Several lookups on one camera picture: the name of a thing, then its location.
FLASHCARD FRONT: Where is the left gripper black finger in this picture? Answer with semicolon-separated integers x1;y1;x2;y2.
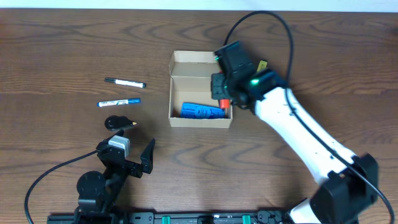
140;138;155;174
104;129;124;142

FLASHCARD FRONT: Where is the yellow highlighter pen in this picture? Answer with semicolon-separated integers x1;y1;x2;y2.
257;60;268;72

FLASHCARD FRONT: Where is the blue white marker pen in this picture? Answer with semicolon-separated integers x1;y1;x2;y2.
97;98;141;108

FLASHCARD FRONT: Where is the red black stapler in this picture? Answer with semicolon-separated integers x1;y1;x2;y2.
219;99;231;110

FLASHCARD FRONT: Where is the cardboard box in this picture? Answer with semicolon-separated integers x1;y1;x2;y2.
169;50;233;129

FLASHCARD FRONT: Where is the blue plastic tool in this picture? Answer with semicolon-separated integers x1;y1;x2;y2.
180;103;226;119

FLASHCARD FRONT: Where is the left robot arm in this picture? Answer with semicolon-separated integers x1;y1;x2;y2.
73;130;155;223

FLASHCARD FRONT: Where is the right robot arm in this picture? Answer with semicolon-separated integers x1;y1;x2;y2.
211;41;379;223

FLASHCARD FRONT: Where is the black white marker pen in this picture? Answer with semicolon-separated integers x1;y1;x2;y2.
104;77;146;88

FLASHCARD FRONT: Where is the left black cable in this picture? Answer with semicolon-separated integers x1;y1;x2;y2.
24;150;99;224

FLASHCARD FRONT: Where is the black cable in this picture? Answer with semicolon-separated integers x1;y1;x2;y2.
223;11;396;224
24;150;99;224

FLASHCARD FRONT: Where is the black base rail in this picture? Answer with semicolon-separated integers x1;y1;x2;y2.
47;210;292;224

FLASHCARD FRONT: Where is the right black cable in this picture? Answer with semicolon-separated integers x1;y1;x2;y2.
223;11;396;224

